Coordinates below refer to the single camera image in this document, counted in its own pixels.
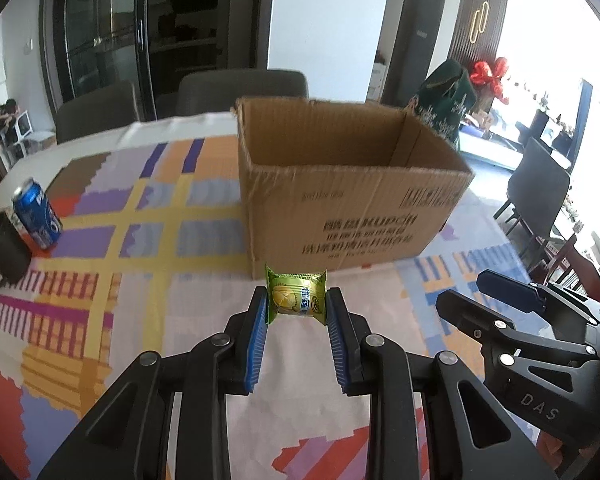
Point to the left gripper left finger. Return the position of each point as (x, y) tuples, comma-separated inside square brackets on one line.
[(126, 434)]

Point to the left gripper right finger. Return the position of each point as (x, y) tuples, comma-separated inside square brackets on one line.
[(469, 435)]

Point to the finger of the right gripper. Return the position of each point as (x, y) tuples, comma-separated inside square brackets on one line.
[(555, 303), (475, 322)]

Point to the small green snack packet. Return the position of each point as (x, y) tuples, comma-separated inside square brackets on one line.
[(302, 294)]

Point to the dark chair at right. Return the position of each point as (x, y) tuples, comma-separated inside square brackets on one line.
[(536, 190)]

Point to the white low side table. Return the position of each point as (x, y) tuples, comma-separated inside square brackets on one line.
[(473, 145)]

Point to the colourful patterned tablecloth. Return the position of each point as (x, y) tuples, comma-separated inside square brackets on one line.
[(152, 257)]

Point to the brown cardboard box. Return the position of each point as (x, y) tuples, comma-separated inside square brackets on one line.
[(327, 186)]

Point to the black mug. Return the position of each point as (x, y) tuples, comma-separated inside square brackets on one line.
[(15, 254)]

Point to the green christmas knit bag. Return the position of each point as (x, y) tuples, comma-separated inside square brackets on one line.
[(443, 99)]

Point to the red bow decoration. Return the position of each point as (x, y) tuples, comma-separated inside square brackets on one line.
[(488, 78)]

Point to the blue soda can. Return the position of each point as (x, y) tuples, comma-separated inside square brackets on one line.
[(35, 212)]

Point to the grey dining chair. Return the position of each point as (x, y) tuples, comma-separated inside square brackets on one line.
[(101, 110), (218, 90)]

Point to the black glass cabinet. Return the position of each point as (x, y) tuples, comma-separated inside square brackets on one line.
[(89, 44)]

